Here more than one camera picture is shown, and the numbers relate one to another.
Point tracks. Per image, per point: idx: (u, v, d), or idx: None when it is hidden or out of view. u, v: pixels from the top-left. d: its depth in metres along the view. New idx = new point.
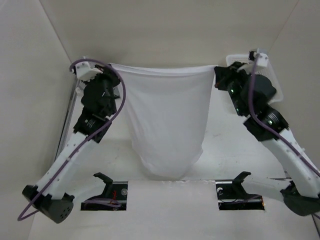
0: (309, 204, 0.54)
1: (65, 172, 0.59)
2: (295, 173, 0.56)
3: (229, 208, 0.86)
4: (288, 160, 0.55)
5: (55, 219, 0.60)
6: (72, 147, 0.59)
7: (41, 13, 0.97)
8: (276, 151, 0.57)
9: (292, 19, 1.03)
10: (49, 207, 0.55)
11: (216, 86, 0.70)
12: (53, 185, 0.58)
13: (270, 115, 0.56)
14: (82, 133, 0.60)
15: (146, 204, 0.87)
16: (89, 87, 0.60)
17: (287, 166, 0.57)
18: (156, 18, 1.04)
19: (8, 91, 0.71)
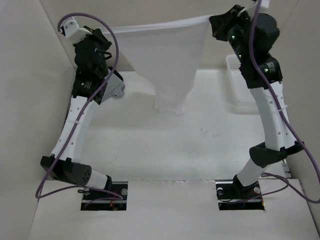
0: (271, 153, 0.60)
1: (77, 134, 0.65)
2: (269, 123, 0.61)
3: (229, 208, 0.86)
4: (268, 112, 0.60)
5: (79, 181, 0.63)
6: (77, 111, 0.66)
7: (41, 13, 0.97)
8: (261, 103, 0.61)
9: (292, 19, 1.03)
10: (73, 167, 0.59)
11: (214, 34, 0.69)
12: (69, 149, 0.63)
13: (268, 63, 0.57)
14: (81, 96, 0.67)
15: (145, 204, 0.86)
16: (78, 44, 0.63)
17: (264, 118, 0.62)
18: (156, 17, 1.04)
19: (7, 91, 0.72)
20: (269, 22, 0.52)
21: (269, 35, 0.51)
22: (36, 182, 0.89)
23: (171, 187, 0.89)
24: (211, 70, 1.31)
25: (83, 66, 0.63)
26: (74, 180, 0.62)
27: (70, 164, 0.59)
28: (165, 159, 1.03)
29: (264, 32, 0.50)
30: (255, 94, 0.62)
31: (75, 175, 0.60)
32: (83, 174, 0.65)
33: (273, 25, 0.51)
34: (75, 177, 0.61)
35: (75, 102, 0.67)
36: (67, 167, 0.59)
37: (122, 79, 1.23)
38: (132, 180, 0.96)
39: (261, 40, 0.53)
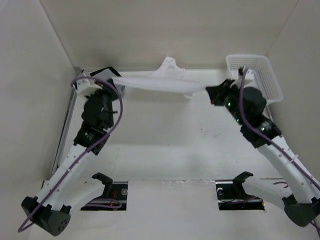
0: (304, 211, 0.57)
1: (66, 183, 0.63)
2: (290, 178, 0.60)
3: (229, 208, 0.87)
4: (280, 164, 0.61)
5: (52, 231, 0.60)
6: (72, 159, 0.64)
7: (41, 13, 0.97)
8: (269, 156, 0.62)
9: (292, 19, 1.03)
10: (48, 217, 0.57)
11: (212, 102, 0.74)
12: (53, 196, 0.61)
13: (264, 123, 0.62)
14: (82, 145, 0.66)
15: (146, 204, 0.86)
16: (87, 102, 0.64)
17: (283, 173, 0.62)
18: (156, 18, 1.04)
19: (7, 91, 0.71)
20: (256, 94, 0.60)
21: (257, 104, 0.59)
22: (36, 182, 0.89)
23: (171, 187, 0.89)
24: (211, 70, 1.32)
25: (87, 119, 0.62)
26: (48, 228, 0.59)
27: (47, 213, 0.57)
28: (165, 159, 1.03)
29: (254, 102, 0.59)
30: (262, 152, 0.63)
31: (48, 225, 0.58)
32: (58, 225, 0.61)
33: (260, 96, 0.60)
34: (49, 226, 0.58)
35: (74, 150, 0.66)
36: (44, 215, 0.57)
37: (122, 78, 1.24)
38: (132, 179, 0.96)
39: (253, 108, 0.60)
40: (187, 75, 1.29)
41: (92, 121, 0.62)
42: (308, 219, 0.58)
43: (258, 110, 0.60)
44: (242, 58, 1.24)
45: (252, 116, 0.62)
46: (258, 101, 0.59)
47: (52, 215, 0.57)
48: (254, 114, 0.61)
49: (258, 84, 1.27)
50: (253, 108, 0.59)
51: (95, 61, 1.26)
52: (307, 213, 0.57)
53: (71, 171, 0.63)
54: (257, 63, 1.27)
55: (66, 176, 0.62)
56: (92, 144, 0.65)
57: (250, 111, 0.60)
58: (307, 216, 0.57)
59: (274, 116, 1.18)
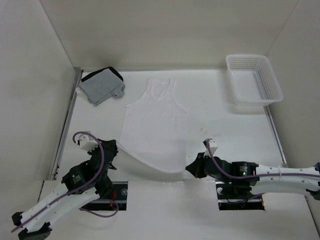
0: None
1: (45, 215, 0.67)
2: (289, 184, 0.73)
3: (229, 208, 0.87)
4: (273, 181, 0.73)
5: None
6: (55, 196, 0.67)
7: (41, 13, 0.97)
8: (264, 182, 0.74)
9: (292, 19, 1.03)
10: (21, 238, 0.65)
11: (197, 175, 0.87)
12: (32, 222, 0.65)
13: (243, 168, 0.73)
14: (66, 186, 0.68)
15: (146, 205, 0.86)
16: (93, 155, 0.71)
17: (288, 185, 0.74)
18: (156, 18, 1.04)
19: (8, 91, 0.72)
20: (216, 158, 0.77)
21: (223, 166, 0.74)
22: (36, 182, 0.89)
23: (171, 187, 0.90)
24: (211, 70, 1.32)
25: (91, 161, 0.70)
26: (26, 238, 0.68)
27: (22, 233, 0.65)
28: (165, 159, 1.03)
29: (221, 164, 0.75)
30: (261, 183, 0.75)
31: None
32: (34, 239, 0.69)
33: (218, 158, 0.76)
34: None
35: (59, 187, 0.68)
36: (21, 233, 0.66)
37: (122, 79, 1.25)
38: (132, 180, 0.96)
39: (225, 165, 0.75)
40: (187, 76, 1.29)
41: (93, 165, 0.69)
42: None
43: (227, 164, 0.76)
44: (241, 58, 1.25)
45: (232, 171, 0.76)
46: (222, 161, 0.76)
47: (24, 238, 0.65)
48: (230, 170, 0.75)
49: (258, 84, 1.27)
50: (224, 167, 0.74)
51: (95, 61, 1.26)
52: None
53: (49, 207, 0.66)
54: (257, 63, 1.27)
55: (43, 211, 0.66)
56: (74, 189, 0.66)
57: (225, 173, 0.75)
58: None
59: (274, 116, 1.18)
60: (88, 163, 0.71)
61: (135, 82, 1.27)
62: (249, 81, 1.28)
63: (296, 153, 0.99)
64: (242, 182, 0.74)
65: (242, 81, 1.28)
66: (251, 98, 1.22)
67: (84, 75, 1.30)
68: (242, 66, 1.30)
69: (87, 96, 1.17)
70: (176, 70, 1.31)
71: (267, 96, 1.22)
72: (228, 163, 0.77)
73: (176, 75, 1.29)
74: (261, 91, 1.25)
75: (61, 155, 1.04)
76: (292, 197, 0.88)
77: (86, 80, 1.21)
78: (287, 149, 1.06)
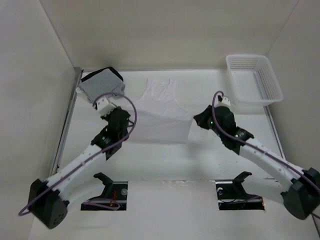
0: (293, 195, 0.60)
1: (76, 175, 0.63)
2: (270, 167, 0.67)
3: (229, 208, 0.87)
4: (256, 157, 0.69)
5: (47, 220, 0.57)
6: (87, 156, 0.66)
7: (41, 13, 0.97)
8: (247, 153, 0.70)
9: (292, 19, 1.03)
10: (52, 203, 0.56)
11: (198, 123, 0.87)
12: (63, 184, 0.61)
13: (240, 133, 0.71)
14: (96, 146, 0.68)
15: (146, 204, 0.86)
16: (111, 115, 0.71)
17: (269, 169, 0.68)
18: (156, 18, 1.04)
19: (8, 92, 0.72)
20: (225, 110, 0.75)
21: (225, 118, 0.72)
22: (36, 182, 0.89)
23: (171, 187, 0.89)
24: (211, 70, 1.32)
25: (111, 124, 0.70)
26: (44, 216, 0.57)
27: (53, 197, 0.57)
28: (165, 159, 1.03)
29: (224, 116, 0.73)
30: (245, 153, 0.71)
31: (48, 211, 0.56)
32: (54, 218, 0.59)
33: (228, 111, 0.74)
34: (47, 213, 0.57)
35: (89, 149, 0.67)
36: (50, 201, 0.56)
37: (122, 79, 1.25)
38: (132, 180, 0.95)
39: (226, 120, 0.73)
40: (187, 75, 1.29)
41: (115, 127, 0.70)
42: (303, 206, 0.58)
43: (230, 122, 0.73)
44: (241, 58, 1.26)
45: (228, 129, 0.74)
46: (227, 115, 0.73)
47: (56, 201, 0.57)
48: (228, 126, 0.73)
49: (258, 83, 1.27)
50: (224, 121, 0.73)
51: (95, 61, 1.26)
52: (299, 198, 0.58)
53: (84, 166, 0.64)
54: (257, 63, 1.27)
55: (79, 168, 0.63)
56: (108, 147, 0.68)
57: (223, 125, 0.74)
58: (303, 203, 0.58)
59: (274, 116, 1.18)
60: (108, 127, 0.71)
61: (135, 82, 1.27)
62: (250, 81, 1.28)
63: (295, 154, 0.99)
64: (229, 140, 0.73)
65: (242, 81, 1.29)
66: (251, 98, 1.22)
67: (84, 75, 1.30)
68: (242, 66, 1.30)
69: (87, 96, 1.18)
70: (176, 70, 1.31)
71: (267, 95, 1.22)
72: (233, 121, 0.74)
73: (176, 75, 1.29)
74: (261, 91, 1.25)
75: (61, 155, 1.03)
76: None
77: (86, 80, 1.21)
78: (287, 149, 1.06)
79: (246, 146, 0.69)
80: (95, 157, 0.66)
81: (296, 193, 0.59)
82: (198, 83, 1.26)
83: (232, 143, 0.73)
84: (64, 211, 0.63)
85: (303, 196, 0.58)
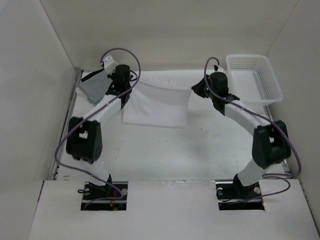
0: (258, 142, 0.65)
1: (102, 115, 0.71)
2: (245, 122, 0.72)
3: (228, 207, 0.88)
4: (236, 114, 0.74)
5: (93, 146, 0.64)
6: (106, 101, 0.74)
7: (41, 12, 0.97)
8: (231, 112, 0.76)
9: (292, 19, 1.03)
10: (96, 127, 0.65)
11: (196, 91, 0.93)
12: (97, 117, 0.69)
13: (229, 97, 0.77)
14: (110, 95, 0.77)
15: (146, 204, 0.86)
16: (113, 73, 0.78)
17: (244, 122, 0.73)
18: (156, 17, 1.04)
19: (7, 92, 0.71)
20: (220, 74, 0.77)
21: (219, 81, 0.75)
22: (36, 182, 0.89)
23: (171, 187, 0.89)
24: (211, 70, 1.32)
25: (117, 78, 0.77)
26: (90, 142, 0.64)
27: (94, 124, 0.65)
28: (165, 159, 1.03)
29: (217, 79, 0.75)
30: (227, 112, 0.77)
31: (93, 135, 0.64)
32: (97, 146, 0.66)
33: (223, 75, 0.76)
34: (92, 138, 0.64)
35: (107, 97, 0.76)
36: (92, 127, 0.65)
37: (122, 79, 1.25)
38: (132, 180, 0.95)
39: (218, 84, 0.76)
40: (187, 75, 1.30)
41: (121, 79, 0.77)
42: (265, 152, 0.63)
43: (222, 85, 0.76)
44: (241, 58, 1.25)
45: (220, 91, 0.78)
46: (221, 79, 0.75)
47: (99, 126, 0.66)
48: (219, 89, 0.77)
49: (258, 84, 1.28)
50: (217, 84, 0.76)
51: (95, 61, 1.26)
52: (262, 142, 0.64)
53: (109, 105, 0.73)
54: (257, 63, 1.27)
55: (104, 107, 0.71)
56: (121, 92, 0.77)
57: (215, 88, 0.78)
58: (264, 147, 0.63)
59: (274, 116, 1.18)
60: (115, 83, 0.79)
61: None
62: (249, 82, 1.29)
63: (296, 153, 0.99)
64: (218, 102, 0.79)
65: (242, 81, 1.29)
66: (251, 99, 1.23)
67: (84, 75, 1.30)
68: (242, 66, 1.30)
69: (87, 96, 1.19)
70: (176, 70, 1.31)
71: (267, 96, 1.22)
72: (226, 85, 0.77)
73: (176, 75, 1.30)
74: (260, 91, 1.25)
75: (61, 154, 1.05)
76: (292, 197, 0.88)
77: (86, 80, 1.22)
78: None
79: (230, 103, 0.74)
80: (113, 101, 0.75)
81: (259, 136, 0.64)
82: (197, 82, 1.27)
83: (221, 105, 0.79)
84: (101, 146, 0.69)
85: (266, 141, 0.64)
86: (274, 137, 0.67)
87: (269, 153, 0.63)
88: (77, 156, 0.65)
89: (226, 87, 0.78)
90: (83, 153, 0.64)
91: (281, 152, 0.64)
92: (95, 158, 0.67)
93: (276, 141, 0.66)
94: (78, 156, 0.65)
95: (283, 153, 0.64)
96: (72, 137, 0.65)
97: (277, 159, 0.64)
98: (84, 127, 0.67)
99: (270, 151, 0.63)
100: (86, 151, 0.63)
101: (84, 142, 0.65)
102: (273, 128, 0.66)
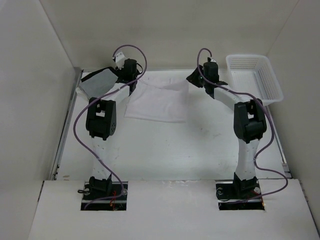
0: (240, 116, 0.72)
1: (116, 97, 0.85)
2: (228, 101, 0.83)
3: (229, 208, 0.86)
4: (221, 96, 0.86)
5: (110, 122, 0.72)
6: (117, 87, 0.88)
7: (41, 12, 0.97)
8: (218, 94, 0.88)
9: (292, 19, 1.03)
10: (112, 106, 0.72)
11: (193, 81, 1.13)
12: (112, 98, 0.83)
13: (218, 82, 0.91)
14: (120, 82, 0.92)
15: (146, 204, 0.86)
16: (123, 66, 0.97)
17: (227, 100, 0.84)
18: (156, 17, 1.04)
19: (7, 92, 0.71)
20: (211, 63, 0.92)
21: (210, 67, 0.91)
22: (36, 182, 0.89)
23: (171, 187, 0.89)
24: None
25: (126, 69, 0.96)
26: (107, 118, 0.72)
27: (110, 103, 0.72)
28: (165, 159, 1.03)
29: (209, 66, 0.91)
30: (217, 94, 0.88)
31: (110, 113, 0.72)
32: (112, 122, 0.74)
33: (214, 63, 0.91)
34: (109, 115, 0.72)
35: (117, 85, 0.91)
36: (108, 106, 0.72)
37: None
38: (132, 180, 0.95)
39: (210, 70, 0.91)
40: (186, 75, 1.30)
41: (130, 70, 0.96)
42: (243, 124, 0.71)
43: (213, 72, 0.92)
44: (241, 58, 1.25)
45: (211, 77, 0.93)
46: (212, 66, 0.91)
47: (114, 105, 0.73)
48: (210, 75, 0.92)
49: (258, 83, 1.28)
50: (209, 71, 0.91)
51: (95, 61, 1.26)
52: (240, 115, 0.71)
53: (121, 90, 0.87)
54: (257, 63, 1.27)
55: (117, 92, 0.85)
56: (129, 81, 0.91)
57: (207, 75, 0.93)
58: (243, 119, 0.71)
59: (274, 116, 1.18)
60: (124, 73, 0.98)
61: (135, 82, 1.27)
62: (249, 81, 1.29)
63: (296, 153, 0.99)
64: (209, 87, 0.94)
65: (242, 81, 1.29)
66: None
67: (84, 75, 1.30)
68: (242, 66, 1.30)
69: (87, 96, 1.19)
70: (176, 70, 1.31)
71: (267, 96, 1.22)
72: (216, 72, 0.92)
73: (176, 75, 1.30)
74: (261, 91, 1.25)
75: (61, 155, 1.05)
76: (292, 197, 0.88)
77: (86, 80, 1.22)
78: (287, 148, 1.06)
79: (218, 87, 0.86)
80: (124, 87, 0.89)
81: (239, 110, 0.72)
82: None
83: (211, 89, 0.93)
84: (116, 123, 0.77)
85: (244, 114, 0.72)
86: (253, 113, 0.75)
87: (246, 125, 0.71)
88: (95, 131, 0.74)
89: (216, 75, 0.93)
90: (100, 129, 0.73)
91: (258, 126, 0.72)
92: (112, 133, 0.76)
93: (254, 117, 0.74)
94: (96, 131, 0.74)
95: (259, 128, 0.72)
96: (91, 114, 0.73)
97: (253, 132, 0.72)
98: (101, 107, 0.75)
99: (247, 124, 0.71)
100: (104, 127, 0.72)
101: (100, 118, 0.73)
102: (252, 105, 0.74)
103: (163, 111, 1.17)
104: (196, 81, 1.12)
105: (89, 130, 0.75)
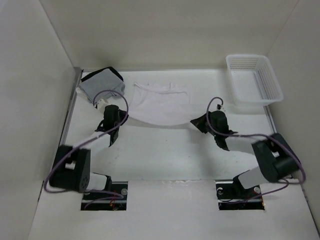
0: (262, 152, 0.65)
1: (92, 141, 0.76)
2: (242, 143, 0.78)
3: (229, 208, 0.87)
4: (236, 144, 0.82)
5: (81, 172, 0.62)
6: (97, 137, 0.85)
7: (41, 12, 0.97)
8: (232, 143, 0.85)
9: (292, 19, 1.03)
10: (85, 155, 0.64)
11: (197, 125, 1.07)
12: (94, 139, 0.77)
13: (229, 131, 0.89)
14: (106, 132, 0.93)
15: (146, 205, 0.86)
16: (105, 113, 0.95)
17: (240, 145, 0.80)
18: (155, 17, 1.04)
19: (7, 92, 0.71)
20: (219, 113, 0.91)
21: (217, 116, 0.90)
22: (36, 182, 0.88)
23: (171, 187, 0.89)
24: (211, 70, 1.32)
25: (106, 117, 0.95)
26: (77, 170, 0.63)
27: (82, 152, 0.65)
28: (165, 159, 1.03)
29: (217, 118, 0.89)
30: (230, 145, 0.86)
31: (82, 163, 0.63)
32: (84, 177, 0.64)
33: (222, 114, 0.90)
34: (79, 167, 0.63)
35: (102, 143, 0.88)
36: (80, 155, 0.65)
37: (122, 78, 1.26)
38: (132, 180, 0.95)
39: (219, 122, 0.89)
40: (186, 75, 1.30)
41: (111, 117, 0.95)
42: (272, 164, 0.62)
43: (222, 123, 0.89)
44: (241, 58, 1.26)
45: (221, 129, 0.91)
46: (220, 118, 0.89)
47: (87, 154, 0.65)
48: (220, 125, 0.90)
49: (258, 83, 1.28)
50: (218, 123, 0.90)
51: (96, 61, 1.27)
52: (264, 153, 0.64)
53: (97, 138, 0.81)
54: (257, 63, 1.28)
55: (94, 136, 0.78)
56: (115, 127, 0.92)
57: (215, 123, 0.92)
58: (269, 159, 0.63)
59: (274, 116, 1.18)
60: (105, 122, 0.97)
61: (134, 82, 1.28)
62: (250, 82, 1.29)
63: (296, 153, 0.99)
64: (220, 138, 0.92)
65: (243, 81, 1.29)
66: (252, 98, 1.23)
67: (84, 75, 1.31)
68: (242, 66, 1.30)
69: (87, 97, 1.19)
70: (175, 69, 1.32)
71: (267, 95, 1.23)
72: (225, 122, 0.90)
73: (175, 75, 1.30)
74: (261, 91, 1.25)
75: None
76: (292, 197, 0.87)
77: (86, 80, 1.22)
78: None
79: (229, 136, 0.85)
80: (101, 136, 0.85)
81: (259, 150, 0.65)
82: (197, 83, 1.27)
83: (222, 141, 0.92)
84: (88, 177, 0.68)
85: (267, 152, 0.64)
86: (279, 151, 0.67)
87: (275, 164, 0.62)
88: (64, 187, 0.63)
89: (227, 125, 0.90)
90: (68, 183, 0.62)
91: (290, 163, 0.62)
92: (82, 190, 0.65)
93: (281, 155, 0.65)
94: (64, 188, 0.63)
95: (292, 168, 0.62)
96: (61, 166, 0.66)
97: (286, 171, 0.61)
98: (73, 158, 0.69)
99: (277, 164, 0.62)
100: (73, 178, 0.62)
101: (71, 171, 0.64)
102: (272, 142, 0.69)
103: (163, 112, 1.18)
104: (202, 125, 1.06)
105: (56, 187, 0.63)
